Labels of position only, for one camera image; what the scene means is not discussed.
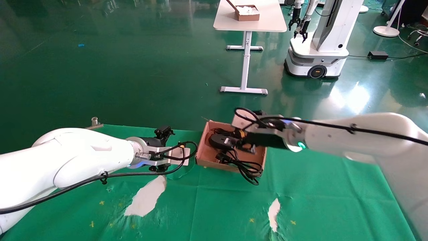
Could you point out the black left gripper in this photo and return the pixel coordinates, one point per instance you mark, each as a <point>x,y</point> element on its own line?
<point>155,143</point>

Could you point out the black power adapter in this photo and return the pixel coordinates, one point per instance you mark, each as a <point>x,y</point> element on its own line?
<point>378,55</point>

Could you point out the white floor stand with pole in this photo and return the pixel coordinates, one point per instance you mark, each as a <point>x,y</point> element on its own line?
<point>387,31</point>

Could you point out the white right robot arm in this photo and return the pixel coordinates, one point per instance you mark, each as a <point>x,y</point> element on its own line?
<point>384,140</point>

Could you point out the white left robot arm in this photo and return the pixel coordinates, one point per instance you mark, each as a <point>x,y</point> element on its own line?
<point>67,160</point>

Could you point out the white wheeled robot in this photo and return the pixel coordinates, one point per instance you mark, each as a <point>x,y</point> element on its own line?
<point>321,50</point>

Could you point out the black computer mouse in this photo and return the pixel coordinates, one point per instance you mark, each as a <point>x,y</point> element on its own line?
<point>219,141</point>

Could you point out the white packing filler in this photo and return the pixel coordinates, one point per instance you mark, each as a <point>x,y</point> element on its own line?
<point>248,9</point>

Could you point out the green table cloth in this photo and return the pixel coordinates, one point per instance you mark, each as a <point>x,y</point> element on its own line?
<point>217,207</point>

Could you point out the small cardboard box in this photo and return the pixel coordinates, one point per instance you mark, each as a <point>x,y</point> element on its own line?
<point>247,16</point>

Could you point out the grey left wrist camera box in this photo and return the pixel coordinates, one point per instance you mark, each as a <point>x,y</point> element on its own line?
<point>174,156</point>

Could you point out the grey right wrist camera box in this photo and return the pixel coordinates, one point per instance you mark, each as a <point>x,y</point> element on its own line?
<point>245,122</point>

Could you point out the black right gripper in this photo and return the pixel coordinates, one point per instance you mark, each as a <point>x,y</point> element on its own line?
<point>267,140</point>

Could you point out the white robot arm black gripper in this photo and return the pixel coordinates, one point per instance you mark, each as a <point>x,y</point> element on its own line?
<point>295,18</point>
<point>304,28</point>

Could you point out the white round stand base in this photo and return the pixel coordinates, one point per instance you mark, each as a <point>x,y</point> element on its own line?
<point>364,9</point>

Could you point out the large open cardboard box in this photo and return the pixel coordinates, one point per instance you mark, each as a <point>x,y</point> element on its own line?
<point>209,157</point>

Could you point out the metal binder clip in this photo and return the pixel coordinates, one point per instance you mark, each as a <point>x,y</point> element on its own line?
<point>94,124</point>

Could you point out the white height-adjustable table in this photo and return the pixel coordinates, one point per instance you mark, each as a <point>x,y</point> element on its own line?
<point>264,23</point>

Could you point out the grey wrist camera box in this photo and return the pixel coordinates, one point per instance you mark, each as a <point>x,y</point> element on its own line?
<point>174,156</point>
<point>245,122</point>

